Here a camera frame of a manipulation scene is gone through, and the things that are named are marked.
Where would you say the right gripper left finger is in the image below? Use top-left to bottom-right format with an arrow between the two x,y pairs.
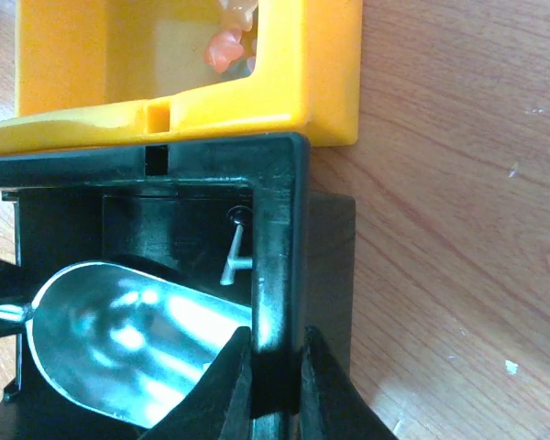
141,326 -> 252,439

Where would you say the black plastic bin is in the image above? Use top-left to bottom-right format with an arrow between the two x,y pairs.
0,134 -> 356,439

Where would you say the yellow plastic bin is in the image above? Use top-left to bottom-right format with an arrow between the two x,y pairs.
0,1 -> 363,156

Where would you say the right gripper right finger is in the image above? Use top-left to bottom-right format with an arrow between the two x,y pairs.
299,326 -> 396,440

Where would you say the metal scoop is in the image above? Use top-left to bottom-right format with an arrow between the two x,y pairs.
0,261 -> 251,428

